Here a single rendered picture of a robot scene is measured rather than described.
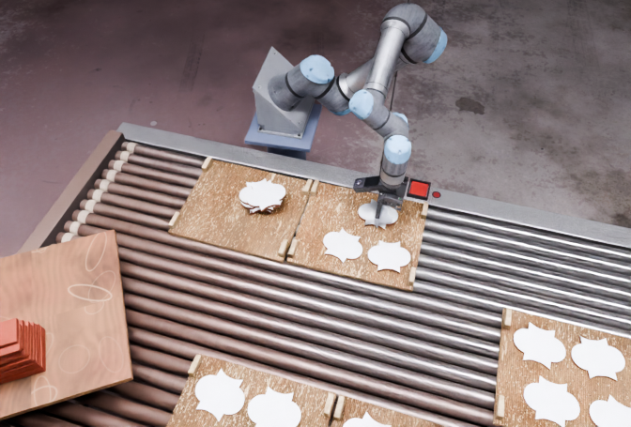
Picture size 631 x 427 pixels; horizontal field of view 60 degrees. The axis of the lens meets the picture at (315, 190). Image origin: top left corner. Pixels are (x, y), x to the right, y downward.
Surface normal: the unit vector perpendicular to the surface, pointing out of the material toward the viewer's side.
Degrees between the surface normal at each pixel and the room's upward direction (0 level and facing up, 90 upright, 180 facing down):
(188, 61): 0
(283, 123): 90
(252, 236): 0
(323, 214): 0
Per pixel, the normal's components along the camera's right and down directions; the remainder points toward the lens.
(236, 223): -0.01, -0.63
